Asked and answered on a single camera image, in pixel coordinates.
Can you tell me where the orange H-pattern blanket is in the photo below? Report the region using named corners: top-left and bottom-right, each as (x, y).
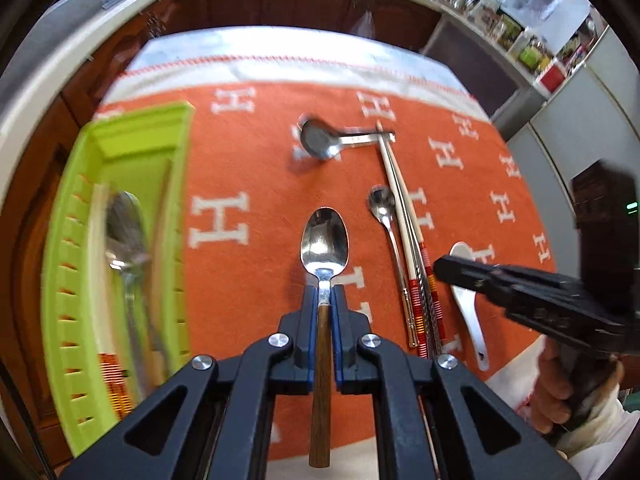
top-left (94, 27), bottom-right (559, 480)

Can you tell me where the green plastic utensil tray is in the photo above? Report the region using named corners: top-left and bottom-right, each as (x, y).
top-left (41, 102), bottom-right (194, 455)

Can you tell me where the bamboo chopstick red end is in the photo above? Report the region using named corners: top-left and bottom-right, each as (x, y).
top-left (375, 122), bottom-right (445, 359)
top-left (378, 132), bottom-right (430, 359)

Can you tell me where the large steel soup spoon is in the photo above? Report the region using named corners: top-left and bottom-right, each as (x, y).
top-left (299, 117), bottom-right (396, 160)

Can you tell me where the person right hand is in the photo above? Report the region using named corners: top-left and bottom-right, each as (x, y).
top-left (530, 337), bottom-right (639, 446)

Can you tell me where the small steel spoon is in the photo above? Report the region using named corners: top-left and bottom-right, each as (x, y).
top-left (368, 185), bottom-right (418, 349)

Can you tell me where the white ceramic soup spoon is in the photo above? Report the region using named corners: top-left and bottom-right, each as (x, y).
top-left (448, 242), bottom-right (492, 373)

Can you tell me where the steel fork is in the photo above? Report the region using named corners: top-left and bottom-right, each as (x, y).
top-left (105, 191), bottom-right (170, 400)

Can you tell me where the wooden handled steel spoon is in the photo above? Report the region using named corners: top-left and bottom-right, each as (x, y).
top-left (300, 207), bottom-right (348, 469)

